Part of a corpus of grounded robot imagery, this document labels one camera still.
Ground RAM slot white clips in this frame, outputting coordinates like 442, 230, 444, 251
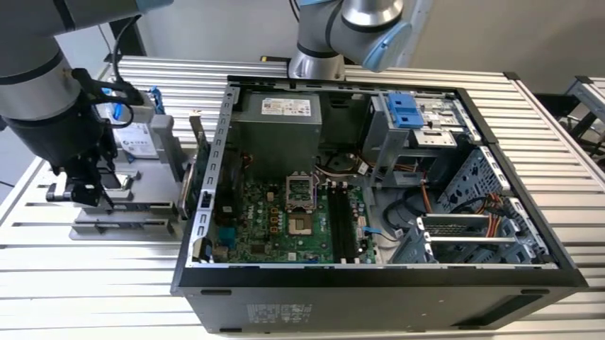
331, 181, 350, 265
343, 181, 361, 265

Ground hard disk blue carrier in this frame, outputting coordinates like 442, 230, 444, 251
96, 86, 165, 160

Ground green graphics card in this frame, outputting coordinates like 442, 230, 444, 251
179, 113, 213, 219

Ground grey parts rack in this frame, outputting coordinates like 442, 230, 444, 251
70, 115, 195, 242

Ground black case fan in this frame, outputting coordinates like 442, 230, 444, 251
218, 138, 245, 223

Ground grey power supply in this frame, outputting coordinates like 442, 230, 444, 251
230, 91, 325, 180

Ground metal socket cover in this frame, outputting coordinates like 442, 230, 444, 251
285, 171, 317, 210

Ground green motherboard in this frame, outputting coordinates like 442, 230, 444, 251
213, 176, 380, 265

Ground CPU socket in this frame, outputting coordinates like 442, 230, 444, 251
287, 211, 317, 237

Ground grey drive cage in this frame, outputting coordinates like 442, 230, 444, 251
366, 90, 478, 188

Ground blue drive latch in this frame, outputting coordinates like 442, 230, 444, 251
385, 92, 425, 129

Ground black PC case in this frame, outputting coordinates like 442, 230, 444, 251
170, 74, 591, 336

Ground metal disk bay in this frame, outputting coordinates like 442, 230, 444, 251
392, 198, 557, 265

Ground black camera bracket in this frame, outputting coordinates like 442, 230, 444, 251
70, 67, 140, 107

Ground black camera cable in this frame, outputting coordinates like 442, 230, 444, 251
96, 13, 146, 128

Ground black upright post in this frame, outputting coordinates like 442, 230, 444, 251
106, 13, 148, 60

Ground main power wire bundle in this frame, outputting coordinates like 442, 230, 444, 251
314, 166, 361, 178

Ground black looped cable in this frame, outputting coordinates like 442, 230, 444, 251
381, 197, 422, 242

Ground aluminium side frame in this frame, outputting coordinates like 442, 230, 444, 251
533, 75, 605, 159

